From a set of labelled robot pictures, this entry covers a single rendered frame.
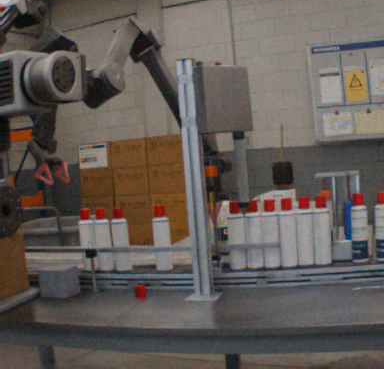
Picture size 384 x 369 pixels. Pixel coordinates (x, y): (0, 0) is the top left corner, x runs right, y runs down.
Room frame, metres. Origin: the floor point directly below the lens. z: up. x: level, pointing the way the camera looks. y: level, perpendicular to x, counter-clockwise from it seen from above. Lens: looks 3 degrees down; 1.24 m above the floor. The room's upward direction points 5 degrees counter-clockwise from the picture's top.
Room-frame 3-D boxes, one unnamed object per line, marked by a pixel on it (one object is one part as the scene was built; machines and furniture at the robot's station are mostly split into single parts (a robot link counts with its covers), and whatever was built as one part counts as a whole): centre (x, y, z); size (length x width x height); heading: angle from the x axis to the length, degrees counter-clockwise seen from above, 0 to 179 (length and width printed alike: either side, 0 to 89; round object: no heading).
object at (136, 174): (5.90, 0.41, 0.70); 1.20 x 0.82 x 1.39; 68
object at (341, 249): (1.84, -0.44, 1.01); 0.14 x 0.13 x 0.26; 73
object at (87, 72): (1.54, 0.27, 1.45); 0.09 x 0.08 x 0.12; 62
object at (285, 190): (2.40, -0.34, 1.04); 0.09 x 0.09 x 0.29
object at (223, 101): (1.77, -0.08, 1.38); 0.17 x 0.10 x 0.19; 128
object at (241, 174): (1.73, -0.13, 1.18); 0.04 x 0.04 x 0.21
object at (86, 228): (1.99, 0.36, 0.98); 0.05 x 0.05 x 0.20
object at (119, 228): (1.95, 0.25, 0.98); 0.05 x 0.05 x 0.20
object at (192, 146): (1.73, 0.00, 1.16); 0.04 x 0.04 x 0.67; 73
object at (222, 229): (2.50, -0.06, 0.95); 0.20 x 0.20 x 0.14
